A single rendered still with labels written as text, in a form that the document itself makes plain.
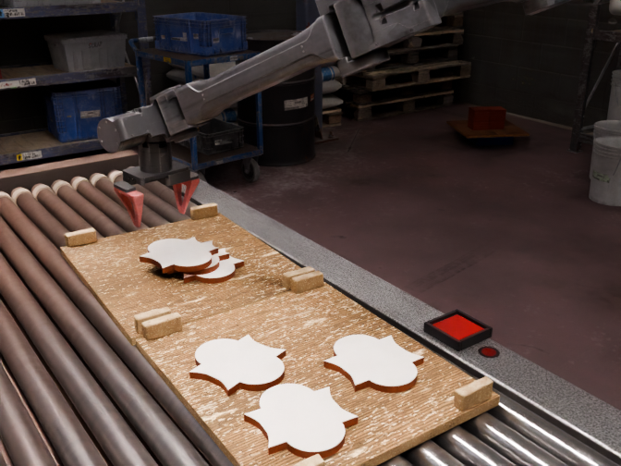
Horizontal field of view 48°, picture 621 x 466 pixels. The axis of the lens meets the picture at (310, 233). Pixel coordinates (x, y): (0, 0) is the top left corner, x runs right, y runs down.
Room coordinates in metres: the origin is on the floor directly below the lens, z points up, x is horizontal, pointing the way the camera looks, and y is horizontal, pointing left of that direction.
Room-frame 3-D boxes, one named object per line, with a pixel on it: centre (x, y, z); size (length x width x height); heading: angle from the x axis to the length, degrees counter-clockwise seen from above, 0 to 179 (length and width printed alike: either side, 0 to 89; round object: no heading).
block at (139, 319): (0.95, 0.25, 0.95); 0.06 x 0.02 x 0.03; 123
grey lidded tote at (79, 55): (5.25, 1.63, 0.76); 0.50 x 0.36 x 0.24; 130
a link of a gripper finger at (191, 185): (1.22, 0.25, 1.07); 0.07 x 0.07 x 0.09; 45
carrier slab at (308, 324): (0.85, 0.01, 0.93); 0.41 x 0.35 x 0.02; 34
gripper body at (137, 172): (1.20, 0.27, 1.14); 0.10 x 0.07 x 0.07; 135
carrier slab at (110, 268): (1.19, 0.24, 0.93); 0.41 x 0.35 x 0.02; 33
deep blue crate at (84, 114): (5.25, 1.71, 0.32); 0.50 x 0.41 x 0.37; 121
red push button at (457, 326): (0.96, -0.23, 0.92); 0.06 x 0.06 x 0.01; 35
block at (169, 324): (0.93, 0.23, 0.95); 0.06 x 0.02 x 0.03; 124
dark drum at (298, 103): (5.11, 0.25, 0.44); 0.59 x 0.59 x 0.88
